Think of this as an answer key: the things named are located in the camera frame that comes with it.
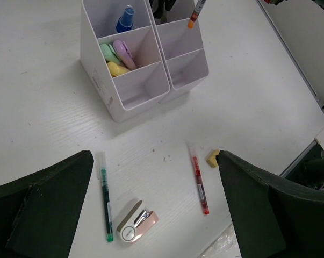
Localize white divided organizer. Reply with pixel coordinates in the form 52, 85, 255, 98
147, 1, 209, 104
80, 1, 170, 122

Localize blue cap spray bottle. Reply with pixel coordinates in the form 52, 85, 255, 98
116, 5, 135, 33

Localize right white divided organizer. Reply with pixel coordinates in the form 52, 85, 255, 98
147, 1, 209, 104

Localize left white divided organizer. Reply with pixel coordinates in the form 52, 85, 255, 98
80, 1, 170, 122

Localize purple highlighter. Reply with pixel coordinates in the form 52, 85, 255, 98
112, 40, 137, 70

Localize black handled scissors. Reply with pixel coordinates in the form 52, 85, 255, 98
149, 0, 176, 24

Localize yellow highlighter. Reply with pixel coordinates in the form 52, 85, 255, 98
107, 61, 130, 77

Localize orange ink pen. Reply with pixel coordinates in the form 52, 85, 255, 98
187, 0, 206, 29

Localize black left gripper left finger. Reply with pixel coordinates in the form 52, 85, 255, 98
0, 150, 94, 257

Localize green ink pen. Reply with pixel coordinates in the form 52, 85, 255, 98
96, 152, 114, 242

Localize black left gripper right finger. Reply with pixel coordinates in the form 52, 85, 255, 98
216, 150, 324, 257

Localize pink mini stapler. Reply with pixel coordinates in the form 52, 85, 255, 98
117, 200, 159, 243

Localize green highlighter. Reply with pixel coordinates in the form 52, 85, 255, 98
99, 43, 121, 65

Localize aluminium side rail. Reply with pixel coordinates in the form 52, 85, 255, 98
257, 1, 324, 178

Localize yellow eraser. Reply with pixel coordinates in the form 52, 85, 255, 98
206, 149, 220, 168

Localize red ink pen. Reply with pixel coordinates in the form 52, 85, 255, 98
186, 142, 210, 215

